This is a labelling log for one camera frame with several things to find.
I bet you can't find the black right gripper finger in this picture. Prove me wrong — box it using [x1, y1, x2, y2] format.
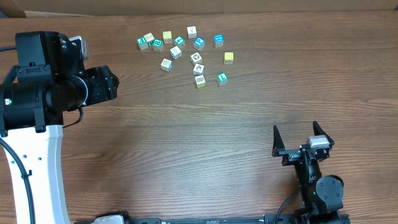
[312, 121, 335, 146]
[272, 125, 285, 157]

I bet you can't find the white patterned wooden block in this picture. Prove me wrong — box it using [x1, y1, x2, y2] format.
[160, 58, 173, 72]

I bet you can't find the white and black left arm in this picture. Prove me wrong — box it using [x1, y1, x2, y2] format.
[1, 31, 119, 223]

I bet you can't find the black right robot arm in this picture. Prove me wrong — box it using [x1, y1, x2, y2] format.
[272, 121, 349, 223]

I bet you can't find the green letter block far left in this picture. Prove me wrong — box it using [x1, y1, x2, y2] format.
[136, 37, 149, 50]

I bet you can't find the plain wooden block number two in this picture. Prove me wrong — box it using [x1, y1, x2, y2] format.
[144, 32, 155, 47]

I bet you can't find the green R wooden block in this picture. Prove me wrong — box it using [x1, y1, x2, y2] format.
[152, 39, 164, 52]

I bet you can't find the white block blue side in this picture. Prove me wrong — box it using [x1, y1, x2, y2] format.
[170, 46, 182, 60]

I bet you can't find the yellow top wooden block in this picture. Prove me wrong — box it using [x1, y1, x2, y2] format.
[162, 31, 173, 44]

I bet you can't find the green L wooden block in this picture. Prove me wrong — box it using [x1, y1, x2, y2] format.
[217, 73, 228, 86]

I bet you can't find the green number four block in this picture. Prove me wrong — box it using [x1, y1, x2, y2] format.
[174, 35, 185, 49]

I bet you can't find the white block brown animal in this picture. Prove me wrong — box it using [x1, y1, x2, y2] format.
[190, 52, 203, 65]

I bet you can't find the white block brown acorn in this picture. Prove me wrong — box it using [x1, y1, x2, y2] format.
[193, 63, 205, 76]

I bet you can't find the yellow sided picture block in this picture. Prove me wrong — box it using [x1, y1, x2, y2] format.
[195, 75, 206, 88]

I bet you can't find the yellow top block right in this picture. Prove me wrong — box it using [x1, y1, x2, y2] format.
[224, 52, 234, 65]

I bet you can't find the white wooden block top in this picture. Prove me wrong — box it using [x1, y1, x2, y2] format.
[187, 26, 197, 39]

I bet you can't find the blue P wooden block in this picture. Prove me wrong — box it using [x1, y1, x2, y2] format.
[193, 37, 205, 51]

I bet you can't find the blue top wooden block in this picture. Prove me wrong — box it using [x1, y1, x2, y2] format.
[213, 34, 224, 48]

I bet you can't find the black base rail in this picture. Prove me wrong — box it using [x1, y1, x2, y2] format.
[74, 210, 351, 224]

